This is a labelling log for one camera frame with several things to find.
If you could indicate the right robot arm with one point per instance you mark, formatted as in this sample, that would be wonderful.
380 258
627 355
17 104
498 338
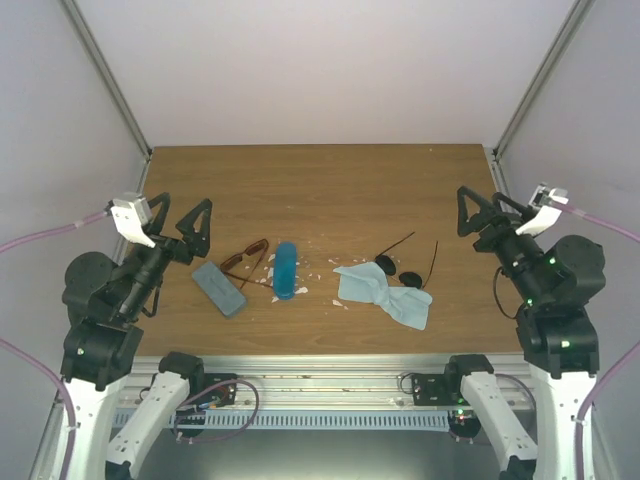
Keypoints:
558 340

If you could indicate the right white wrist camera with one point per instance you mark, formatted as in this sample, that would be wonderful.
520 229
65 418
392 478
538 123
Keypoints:
542 204

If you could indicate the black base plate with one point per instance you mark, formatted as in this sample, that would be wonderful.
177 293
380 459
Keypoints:
221 397
436 390

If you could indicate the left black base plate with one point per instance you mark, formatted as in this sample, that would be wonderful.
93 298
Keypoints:
221 397

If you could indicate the light blue crumpled cloth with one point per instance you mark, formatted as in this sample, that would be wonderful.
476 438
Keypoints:
407 306

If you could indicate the blue translucent glasses case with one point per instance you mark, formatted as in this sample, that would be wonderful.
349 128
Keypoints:
285 270

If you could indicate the light blue cleaning cloth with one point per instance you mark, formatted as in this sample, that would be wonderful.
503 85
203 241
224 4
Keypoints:
363 283

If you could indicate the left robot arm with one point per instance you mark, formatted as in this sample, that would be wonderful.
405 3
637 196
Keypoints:
104 301

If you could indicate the brown frame sunglasses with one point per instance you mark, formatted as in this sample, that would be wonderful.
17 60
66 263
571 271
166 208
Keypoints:
252 257

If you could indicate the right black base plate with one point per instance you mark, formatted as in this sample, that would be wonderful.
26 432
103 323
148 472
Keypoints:
436 390

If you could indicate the slotted grey cable duct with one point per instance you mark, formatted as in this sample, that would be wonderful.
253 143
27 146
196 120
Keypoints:
436 421

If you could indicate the grey-blue glasses case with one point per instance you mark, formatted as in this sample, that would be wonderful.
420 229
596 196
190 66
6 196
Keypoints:
227 298

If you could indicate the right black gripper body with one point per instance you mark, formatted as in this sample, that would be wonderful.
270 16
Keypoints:
490 243

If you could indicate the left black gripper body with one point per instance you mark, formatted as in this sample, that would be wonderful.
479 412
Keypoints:
179 250

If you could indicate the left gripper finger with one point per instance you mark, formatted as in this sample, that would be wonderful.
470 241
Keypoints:
162 203
195 228

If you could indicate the black round sunglasses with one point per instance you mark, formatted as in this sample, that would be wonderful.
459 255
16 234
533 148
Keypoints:
407 278

